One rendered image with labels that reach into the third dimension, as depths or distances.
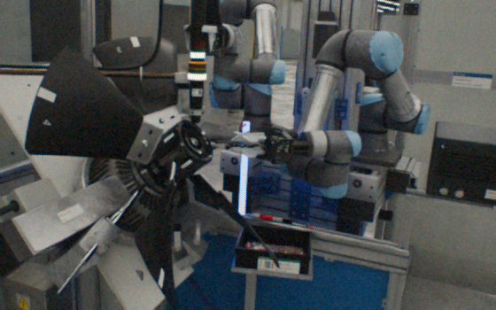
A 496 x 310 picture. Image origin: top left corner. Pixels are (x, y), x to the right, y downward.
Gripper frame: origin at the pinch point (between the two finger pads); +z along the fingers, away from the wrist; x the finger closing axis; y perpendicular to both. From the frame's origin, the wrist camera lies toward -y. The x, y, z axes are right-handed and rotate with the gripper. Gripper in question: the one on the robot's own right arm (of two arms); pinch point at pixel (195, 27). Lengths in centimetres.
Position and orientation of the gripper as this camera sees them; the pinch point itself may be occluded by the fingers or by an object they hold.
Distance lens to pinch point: 110.3
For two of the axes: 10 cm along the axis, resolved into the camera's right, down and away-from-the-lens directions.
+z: -2.1, 2.0, -9.6
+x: -9.8, -0.9, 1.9
